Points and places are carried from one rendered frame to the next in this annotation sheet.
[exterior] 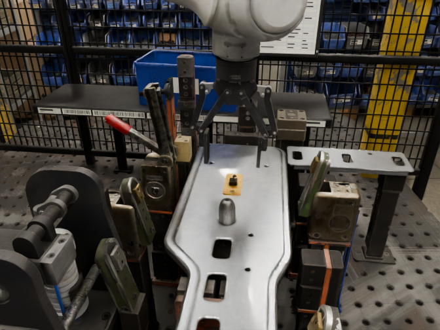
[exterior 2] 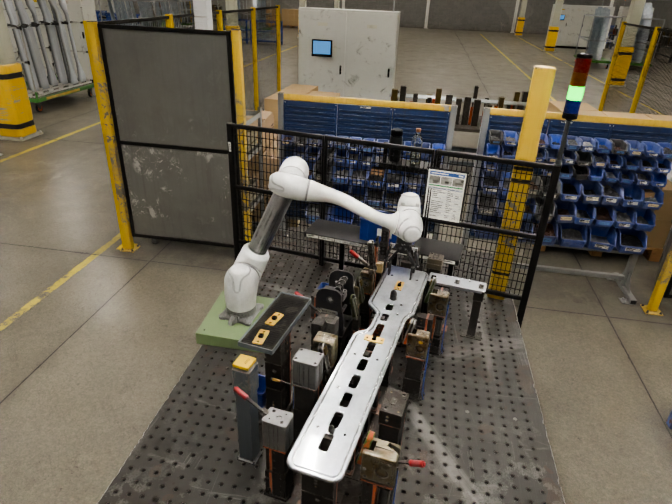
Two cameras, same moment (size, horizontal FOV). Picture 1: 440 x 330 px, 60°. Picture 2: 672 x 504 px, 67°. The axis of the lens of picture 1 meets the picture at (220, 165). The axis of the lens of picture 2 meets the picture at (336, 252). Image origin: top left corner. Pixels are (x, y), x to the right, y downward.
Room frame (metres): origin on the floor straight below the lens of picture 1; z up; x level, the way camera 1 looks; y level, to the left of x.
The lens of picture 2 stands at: (-1.47, -0.13, 2.30)
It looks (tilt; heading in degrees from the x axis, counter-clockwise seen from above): 28 degrees down; 11
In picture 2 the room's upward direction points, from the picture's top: 2 degrees clockwise
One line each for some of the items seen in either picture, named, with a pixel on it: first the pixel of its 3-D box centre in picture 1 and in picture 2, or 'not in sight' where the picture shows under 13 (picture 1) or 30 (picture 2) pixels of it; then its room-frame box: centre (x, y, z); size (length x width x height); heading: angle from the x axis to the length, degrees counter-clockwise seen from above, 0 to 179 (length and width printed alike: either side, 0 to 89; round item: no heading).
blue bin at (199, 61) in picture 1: (192, 79); (389, 228); (1.16, 0.08, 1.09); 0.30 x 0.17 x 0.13; 77
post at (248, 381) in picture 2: not in sight; (247, 412); (-0.20, 0.42, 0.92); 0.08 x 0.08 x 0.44; 83
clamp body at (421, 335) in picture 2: not in sight; (414, 364); (0.28, -0.15, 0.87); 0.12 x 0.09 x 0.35; 83
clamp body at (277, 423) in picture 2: not in sight; (278, 455); (-0.32, 0.27, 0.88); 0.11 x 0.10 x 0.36; 83
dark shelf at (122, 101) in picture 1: (183, 103); (382, 240); (1.16, 0.12, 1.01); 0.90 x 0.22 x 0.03; 83
